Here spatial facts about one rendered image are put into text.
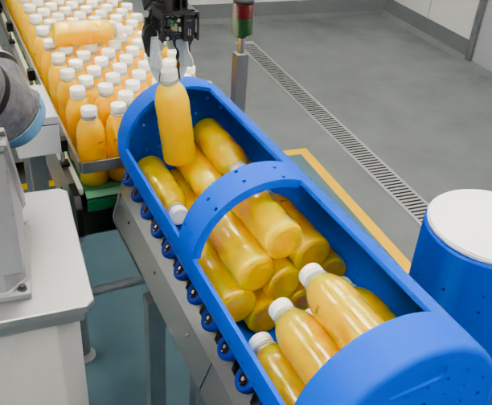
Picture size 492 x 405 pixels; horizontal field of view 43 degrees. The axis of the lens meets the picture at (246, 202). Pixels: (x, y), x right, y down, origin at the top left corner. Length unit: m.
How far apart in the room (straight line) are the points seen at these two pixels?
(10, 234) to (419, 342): 0.53
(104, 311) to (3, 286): 1.68
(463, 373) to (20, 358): 0.61
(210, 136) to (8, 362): 0.63
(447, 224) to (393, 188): 2.17
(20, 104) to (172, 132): 0.34
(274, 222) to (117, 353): 1.51
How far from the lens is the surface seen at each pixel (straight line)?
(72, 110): 1.68
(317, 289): 0.90
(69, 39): 1.94
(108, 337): 2.49
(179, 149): 1.31
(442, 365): 0.80
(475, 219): 1.41
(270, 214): 1.02
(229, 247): 1.04
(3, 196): 0.84
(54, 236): 1.05
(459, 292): 1.35
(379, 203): 3.37
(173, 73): 1.25
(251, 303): 1.06
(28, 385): 1.03
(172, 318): 1.30
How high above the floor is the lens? 1.76
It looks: 33 degrees down
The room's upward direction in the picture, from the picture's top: 4 degrees clockwise
